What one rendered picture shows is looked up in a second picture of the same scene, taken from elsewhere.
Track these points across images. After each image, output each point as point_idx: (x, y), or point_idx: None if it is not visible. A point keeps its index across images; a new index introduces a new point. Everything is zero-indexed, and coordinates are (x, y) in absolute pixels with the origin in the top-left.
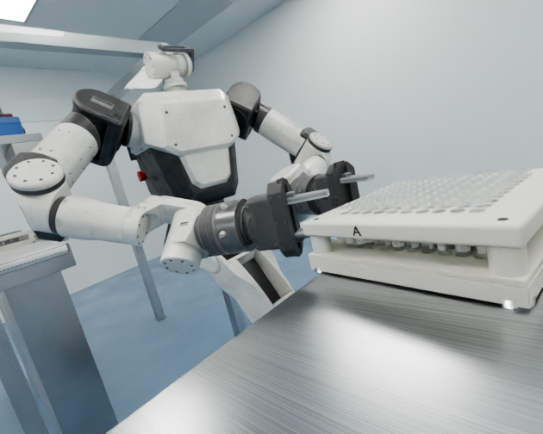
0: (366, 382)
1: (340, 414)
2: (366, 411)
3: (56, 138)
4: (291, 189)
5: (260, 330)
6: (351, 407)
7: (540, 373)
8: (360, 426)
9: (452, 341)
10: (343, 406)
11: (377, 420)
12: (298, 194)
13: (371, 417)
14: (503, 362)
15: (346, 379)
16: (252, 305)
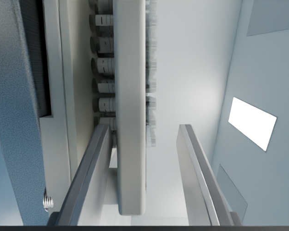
0: (108, 206)
1: (109, 219)
2: (110, 210)
3: None
4: (280, 226)
5: None
6: (109, 215)
7: (115, 158)
8: (111, 213)
9: (110, 166)
10: (109, 217)
11: (111, 207)
12: (220, 197)
13: (111, 209)
14: (113, 162)
15: (107, 213)
16: None
